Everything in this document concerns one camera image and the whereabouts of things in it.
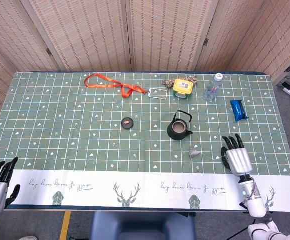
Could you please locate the black teapot lid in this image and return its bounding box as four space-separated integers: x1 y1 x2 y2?
121 117 134 130

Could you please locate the green grid tablecloth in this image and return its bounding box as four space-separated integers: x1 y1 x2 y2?
0 71 290 213

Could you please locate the clear plastic water bottle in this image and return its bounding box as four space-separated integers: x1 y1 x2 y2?
202 72 223 102

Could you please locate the orange lanyard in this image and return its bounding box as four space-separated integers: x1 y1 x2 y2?
84 73 147 99

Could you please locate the woven folding screen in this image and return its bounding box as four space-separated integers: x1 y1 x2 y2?
0 0 290 133

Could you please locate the black teapot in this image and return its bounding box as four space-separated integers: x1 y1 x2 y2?
166 110 193 141

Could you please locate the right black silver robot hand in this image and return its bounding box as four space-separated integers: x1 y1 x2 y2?
220 133 253 178

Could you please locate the beige rope bundle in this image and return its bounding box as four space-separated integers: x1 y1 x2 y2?
161 75 198 89

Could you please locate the blue tissue packet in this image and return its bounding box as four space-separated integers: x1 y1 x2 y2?
229 99 249 123

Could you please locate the small grey tea bag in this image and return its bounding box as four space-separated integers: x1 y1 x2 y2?
188 149 223 162

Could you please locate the blue chair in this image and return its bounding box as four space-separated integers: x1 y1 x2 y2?
89 211 197 240

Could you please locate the yellow lidded container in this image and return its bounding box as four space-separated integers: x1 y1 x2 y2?
172 78 194 99

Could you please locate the clear badge holder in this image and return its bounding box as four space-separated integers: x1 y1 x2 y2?
147 87 168 100

